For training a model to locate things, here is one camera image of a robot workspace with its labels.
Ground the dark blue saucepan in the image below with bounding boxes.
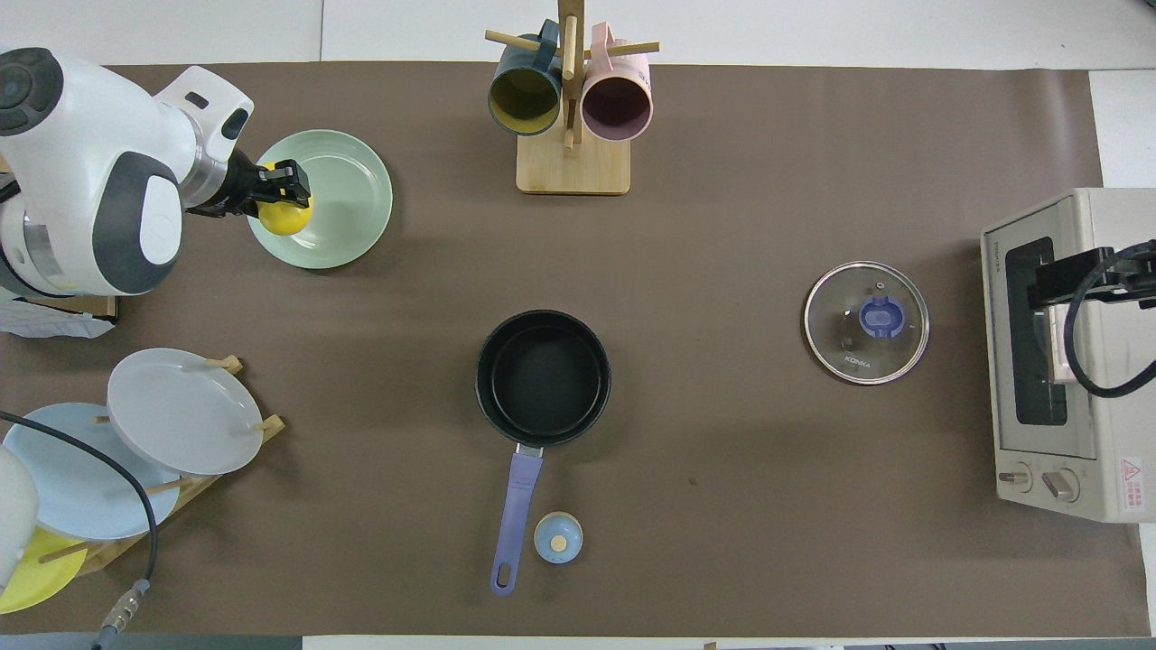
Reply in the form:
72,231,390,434
475,310,612,597

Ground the glass pot lid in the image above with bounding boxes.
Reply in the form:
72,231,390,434
803,261,930,386

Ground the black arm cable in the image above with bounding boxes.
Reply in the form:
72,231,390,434
1063,240,1156,399
0,411,159,650

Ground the pink ribbed mug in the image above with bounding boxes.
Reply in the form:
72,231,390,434
581,23,654,143

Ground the white crumpled cloth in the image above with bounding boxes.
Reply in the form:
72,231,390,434
0,298,117,340

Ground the dark teal mug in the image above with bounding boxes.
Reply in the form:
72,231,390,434
488,20,566,137

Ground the brown table mat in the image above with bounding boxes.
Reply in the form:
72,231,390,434
0,61,1152,637

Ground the green plate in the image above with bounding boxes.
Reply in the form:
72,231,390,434
247,129,395,271

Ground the wooden plate rack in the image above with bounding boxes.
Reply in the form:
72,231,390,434
36,355,286,579

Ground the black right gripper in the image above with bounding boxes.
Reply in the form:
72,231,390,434
185,149,274,218

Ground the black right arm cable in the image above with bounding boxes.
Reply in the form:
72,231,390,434
1063,240,1156,399

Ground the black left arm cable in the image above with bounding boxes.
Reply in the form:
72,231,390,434
0,411,159,650

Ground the grey plate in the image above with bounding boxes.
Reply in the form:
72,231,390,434
107,348,265,477

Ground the yellow plate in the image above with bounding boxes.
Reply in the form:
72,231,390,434
0,528,89,615

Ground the light blue plate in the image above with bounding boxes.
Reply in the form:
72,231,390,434
2,402,182,541

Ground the beige toaster oven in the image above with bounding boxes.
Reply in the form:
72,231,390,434
980,187,1156,525

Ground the yellow potato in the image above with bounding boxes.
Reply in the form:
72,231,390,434
256,162,315,237

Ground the wooden mug tree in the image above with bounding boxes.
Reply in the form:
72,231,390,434
485,0,660,196

